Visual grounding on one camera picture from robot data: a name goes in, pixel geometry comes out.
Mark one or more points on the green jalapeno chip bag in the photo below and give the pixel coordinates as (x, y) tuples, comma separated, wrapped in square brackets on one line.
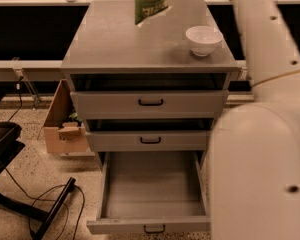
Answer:
[(145, 9)]

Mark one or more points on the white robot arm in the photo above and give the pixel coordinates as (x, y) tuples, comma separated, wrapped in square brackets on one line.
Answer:
[(254, 150)]

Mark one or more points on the grey drawer cabinet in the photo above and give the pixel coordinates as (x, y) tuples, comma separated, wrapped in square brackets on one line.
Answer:
[(111, 54)]

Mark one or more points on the middle grey drawer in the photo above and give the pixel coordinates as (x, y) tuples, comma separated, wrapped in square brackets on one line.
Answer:
[(122, 141)]

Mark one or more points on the grey drawer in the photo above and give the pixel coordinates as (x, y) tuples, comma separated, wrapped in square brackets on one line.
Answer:
[(151, 193), (122, 141), (149, 104)]

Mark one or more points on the top grey drawer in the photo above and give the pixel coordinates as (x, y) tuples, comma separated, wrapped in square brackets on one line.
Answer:
[(149, 104)]

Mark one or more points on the bottom grey drawer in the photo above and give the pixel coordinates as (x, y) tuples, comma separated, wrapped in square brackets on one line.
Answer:
[(151, 193)]

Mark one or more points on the white ceramic bowl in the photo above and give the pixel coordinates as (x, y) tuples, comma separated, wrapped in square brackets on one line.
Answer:
[(203, 40)]

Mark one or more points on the open cardboard box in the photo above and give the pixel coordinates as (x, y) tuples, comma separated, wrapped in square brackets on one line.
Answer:
[(62, 134)]

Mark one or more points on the grey horizontal railing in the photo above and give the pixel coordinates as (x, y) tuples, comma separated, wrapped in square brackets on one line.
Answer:
[(56, 64)]

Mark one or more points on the black stand frame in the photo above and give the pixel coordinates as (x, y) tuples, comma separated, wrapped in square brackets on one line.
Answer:
[(33, 177)]

